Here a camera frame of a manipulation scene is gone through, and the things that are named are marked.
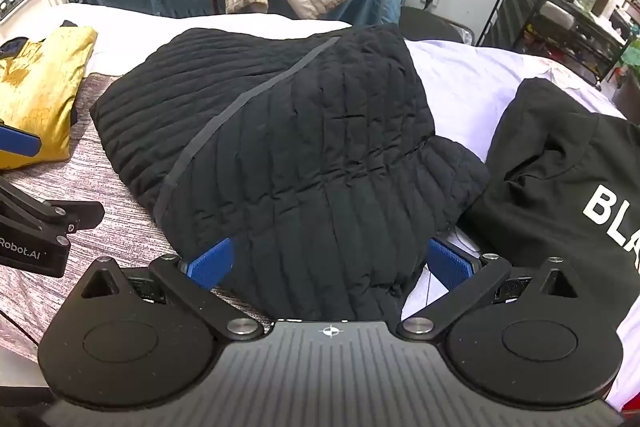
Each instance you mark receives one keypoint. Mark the bed with white sheet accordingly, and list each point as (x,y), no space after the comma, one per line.
(460,77)

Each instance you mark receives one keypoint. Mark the black round stool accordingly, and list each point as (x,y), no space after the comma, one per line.
(432,23)

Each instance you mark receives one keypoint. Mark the grey striped blanket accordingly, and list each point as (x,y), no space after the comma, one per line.
(117,207)

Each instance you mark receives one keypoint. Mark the black quilted jacket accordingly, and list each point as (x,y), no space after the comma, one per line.
(300,132)

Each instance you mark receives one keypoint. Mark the black metal rack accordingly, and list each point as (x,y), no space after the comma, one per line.
(520,7)

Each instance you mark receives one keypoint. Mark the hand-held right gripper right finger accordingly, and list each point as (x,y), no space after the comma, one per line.
(446,263)

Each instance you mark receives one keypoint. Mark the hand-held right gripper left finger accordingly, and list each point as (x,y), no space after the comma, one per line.
(212,258)

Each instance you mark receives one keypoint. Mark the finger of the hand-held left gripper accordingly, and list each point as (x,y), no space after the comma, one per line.
(20,142)
(60,213)

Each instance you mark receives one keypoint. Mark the black hoodie with white print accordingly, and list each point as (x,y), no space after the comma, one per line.
(560,157)

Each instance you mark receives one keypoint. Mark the yellow velvet garment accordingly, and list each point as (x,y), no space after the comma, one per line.
(40,92)

